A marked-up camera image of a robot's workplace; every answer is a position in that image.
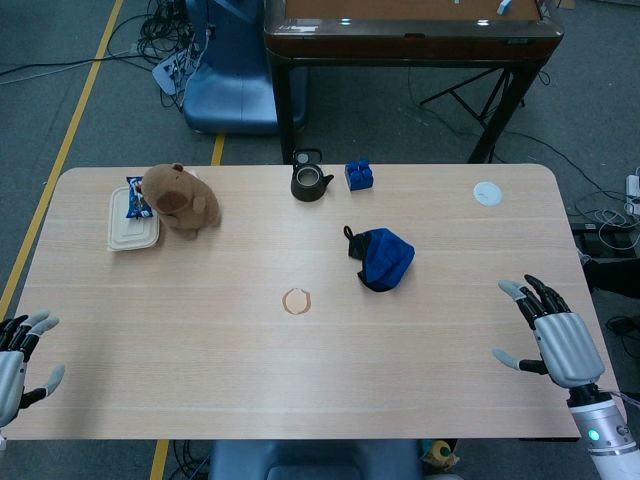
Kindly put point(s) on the white power strip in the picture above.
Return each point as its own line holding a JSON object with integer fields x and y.
{"x": 633, "y": 192}

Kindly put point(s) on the blue cloth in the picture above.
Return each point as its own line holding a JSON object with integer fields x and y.
{"x": 387, "y": 257}

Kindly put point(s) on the brown plush capybara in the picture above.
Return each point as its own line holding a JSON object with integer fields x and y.
{"x": 182, "y": 202}

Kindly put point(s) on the blue-grey robot torso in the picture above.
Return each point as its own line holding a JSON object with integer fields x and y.
{"x": 310, "y": 457}

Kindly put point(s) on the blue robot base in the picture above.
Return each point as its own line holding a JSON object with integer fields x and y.
{"x": 230, "y": 95}

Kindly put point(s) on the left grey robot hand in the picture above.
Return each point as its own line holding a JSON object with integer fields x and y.
{"x": 10, "y": 372}

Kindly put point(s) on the dark wooden mahjong table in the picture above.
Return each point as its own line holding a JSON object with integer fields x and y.
{"x": 400, "y": 42}

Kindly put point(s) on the black teapot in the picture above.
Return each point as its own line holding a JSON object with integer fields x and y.
{"x": 306, "y": 187}

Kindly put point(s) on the blue building block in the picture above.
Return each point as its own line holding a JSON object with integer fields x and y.
{"x": 359, "y": 176}

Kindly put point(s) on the blue snack packet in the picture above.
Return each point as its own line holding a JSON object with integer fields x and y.
{"x": 134, "y": 200}

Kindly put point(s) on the white blue mahjong tile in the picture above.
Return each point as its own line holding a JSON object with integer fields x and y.
{"x": 504, "y": 6}

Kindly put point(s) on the beige lidded lunch box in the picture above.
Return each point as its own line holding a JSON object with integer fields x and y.
{"x": 127, "y": 232}

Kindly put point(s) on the white printed paper sheet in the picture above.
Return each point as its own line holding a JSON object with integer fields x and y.
{"x": 167, "y": 70}

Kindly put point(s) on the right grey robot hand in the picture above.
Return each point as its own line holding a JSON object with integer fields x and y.
{"x": 570, "y": 345}

